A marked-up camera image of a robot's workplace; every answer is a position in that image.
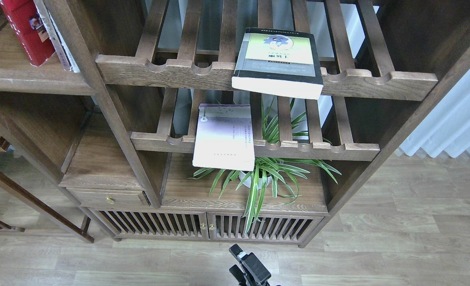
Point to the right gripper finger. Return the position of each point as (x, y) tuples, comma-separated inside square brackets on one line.
[(240, 274)]

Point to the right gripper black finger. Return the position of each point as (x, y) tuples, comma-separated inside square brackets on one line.
[(257, 272)]

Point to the red paperback book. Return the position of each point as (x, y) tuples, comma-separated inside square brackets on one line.
[(25, 21)]

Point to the green spider plant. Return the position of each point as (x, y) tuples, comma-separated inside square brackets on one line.
[(273, 174)]

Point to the pale lilac paperback book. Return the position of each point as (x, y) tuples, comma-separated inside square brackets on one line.
[(224, 137)]

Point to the dark wooden bookshelf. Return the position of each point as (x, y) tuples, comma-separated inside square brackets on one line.
[(124, 126)]

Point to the yellow and black thick book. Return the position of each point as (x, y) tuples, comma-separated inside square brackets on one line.
[(278, 62)]

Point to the white curtain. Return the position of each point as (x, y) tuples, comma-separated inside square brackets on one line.
[(446, 129)]

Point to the upright white-spined book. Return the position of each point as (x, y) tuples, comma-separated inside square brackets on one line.
[(61, 49)]

